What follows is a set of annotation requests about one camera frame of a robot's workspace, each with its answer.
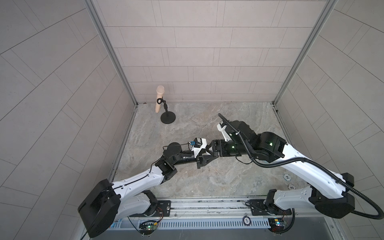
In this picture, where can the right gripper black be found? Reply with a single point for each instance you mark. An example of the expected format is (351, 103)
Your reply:
(221, 151)

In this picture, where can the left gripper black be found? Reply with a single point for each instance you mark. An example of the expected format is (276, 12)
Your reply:
(202, 163)

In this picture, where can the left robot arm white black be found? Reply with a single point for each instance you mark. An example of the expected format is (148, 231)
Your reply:
(108, 202)

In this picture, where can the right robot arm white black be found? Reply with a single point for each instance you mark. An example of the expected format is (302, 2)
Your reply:
(328, 192)

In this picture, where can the poker chip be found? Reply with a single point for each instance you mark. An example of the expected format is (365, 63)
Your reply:
(287, 177)
(291, 187)

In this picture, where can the beige microphone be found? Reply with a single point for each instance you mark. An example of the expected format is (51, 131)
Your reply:
(160, 92)

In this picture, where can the left circuit board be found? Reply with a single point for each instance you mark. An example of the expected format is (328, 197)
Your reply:
(148, 225)

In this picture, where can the circuit board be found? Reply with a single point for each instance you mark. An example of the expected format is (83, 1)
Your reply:
(276, 225)
(148, 225)

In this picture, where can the right circuit board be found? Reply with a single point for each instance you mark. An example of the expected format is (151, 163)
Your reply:
(276, 225)

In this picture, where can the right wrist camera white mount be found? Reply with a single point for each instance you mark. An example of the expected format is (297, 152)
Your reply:
(222, 128)

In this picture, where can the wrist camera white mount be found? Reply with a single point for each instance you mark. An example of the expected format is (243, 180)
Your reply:
(197, 145)
(222, 128)

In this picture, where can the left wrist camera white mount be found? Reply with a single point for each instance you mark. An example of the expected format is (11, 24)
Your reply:
(197, 145)

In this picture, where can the aluminium rail frame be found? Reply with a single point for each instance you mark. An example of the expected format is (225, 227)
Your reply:
(211, 214)

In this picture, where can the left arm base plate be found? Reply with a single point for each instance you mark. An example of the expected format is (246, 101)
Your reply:
(162, 209)

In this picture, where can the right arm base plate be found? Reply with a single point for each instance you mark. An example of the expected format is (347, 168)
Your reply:
(259, 208)

